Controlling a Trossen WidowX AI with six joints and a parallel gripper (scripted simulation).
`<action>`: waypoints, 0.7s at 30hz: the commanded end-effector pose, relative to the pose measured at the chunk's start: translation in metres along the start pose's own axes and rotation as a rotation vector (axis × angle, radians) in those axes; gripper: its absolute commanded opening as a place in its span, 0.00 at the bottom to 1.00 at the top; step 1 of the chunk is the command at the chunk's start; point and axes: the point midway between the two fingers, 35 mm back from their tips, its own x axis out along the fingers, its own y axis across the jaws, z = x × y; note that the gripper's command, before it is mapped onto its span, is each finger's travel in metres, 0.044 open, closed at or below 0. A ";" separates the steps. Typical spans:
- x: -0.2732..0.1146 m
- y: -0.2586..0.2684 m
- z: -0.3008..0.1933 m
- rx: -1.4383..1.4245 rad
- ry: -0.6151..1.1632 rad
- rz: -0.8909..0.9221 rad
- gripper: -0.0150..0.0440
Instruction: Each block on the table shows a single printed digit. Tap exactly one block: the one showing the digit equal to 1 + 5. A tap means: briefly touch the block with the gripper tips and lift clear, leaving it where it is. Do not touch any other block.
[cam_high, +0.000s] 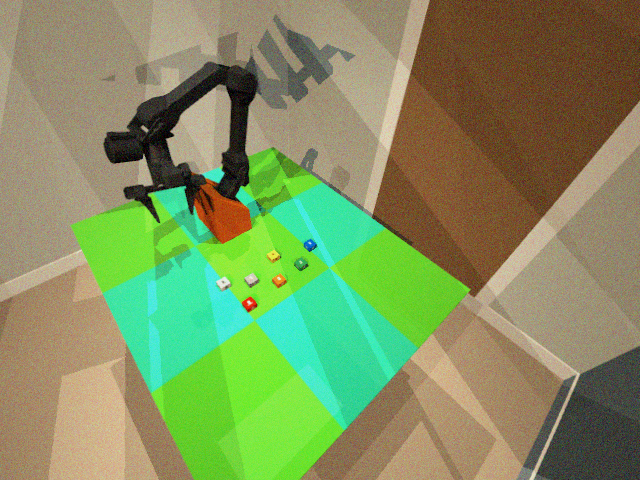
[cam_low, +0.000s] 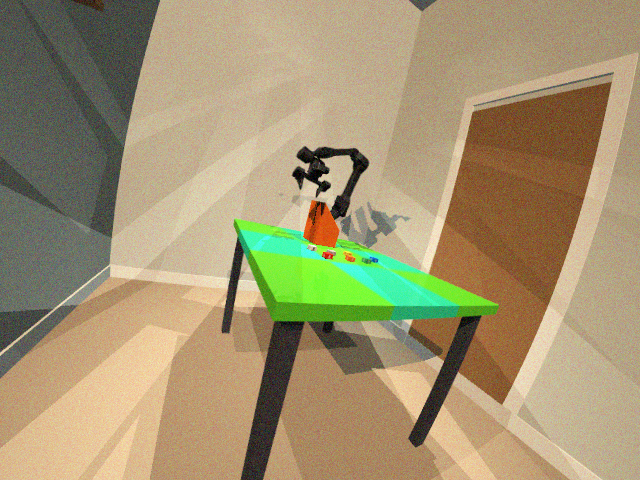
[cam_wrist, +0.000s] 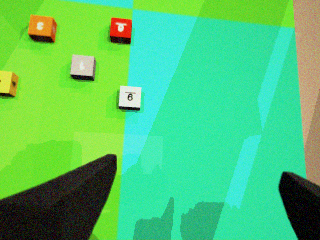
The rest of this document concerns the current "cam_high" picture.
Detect blue block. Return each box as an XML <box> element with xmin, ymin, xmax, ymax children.
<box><xmin>304</xmin><ymin>239</ymin><xmax>317</xmax><ymax>252</ymax></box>

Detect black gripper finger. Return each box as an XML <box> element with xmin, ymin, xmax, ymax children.
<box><xmin>134</xmin><ymin>196</ymin><xmax>160</xmax><ymax>223</ymax></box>
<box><xmin>184</xmin><ymin>187</ymin><xmax>201</xmax><ymax>215</ymax></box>

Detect yellow block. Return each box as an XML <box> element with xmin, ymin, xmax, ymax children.
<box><xmin>266</xmin><ymin>250</ymin><xmax>280</xmax><ymax>263</ymax></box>

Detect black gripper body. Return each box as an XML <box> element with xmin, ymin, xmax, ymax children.
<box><xmin>123</xmin><ymin>157</ymin><xmax>207</xmax><ymax>199</ymax></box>

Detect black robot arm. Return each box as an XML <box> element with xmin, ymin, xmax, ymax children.
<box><xmin>104</xmin><ymin>62</ymin><xmax>258</xmax><ymax>201</ymax></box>

